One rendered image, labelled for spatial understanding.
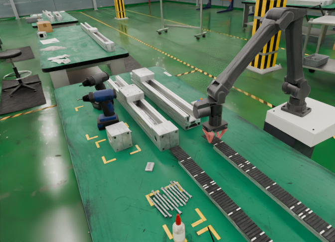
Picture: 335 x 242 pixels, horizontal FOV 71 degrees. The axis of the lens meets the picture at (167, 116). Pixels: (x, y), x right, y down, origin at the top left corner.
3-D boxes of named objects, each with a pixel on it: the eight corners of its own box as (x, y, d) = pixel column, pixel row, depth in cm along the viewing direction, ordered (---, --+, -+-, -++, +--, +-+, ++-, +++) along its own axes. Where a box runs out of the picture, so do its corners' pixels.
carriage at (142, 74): (155, 82, 170) (154, 73, 167) (141, 85, 166) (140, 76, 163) (146, 75, 183) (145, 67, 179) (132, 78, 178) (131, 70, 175)
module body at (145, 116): (170, 136, 122) (169, 122, 118) (152, 142, 118) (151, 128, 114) (120, 85, 183) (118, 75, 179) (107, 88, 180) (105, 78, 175)
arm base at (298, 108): (312, 110, 119) (289, 103, 128) (314, 96, 115) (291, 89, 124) (302, 117, 116) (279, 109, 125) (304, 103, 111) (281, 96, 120)
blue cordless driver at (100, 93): (122, 126, 132) (115, 90, 121) (85, 133, 128) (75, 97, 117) (120, 120, 139) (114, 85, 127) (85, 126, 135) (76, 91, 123)
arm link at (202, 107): (226, 91, 95) (215, 84, 102) (200, 97, 92) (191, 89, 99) (224, 117, 101) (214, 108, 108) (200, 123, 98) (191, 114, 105)
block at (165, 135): (183, 143, 116) (182, 127, 111) (160, 152, 111) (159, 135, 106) (174, 134, 123) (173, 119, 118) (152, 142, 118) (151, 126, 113)
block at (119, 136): (137, 144, 117) (134, 128, 112) (115, 152, 113) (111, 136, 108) (129, 134, 125) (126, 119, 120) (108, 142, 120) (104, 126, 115)
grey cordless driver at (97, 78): (115, 103, 158) (109, 71, 146) (90, 115, 145) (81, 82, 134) (108, 100, 162) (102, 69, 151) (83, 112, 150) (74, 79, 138)
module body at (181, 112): (200, 125, 129) (200, 111, 125) (185, 130, 125) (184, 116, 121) (142, 79, 191) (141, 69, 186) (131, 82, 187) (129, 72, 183)
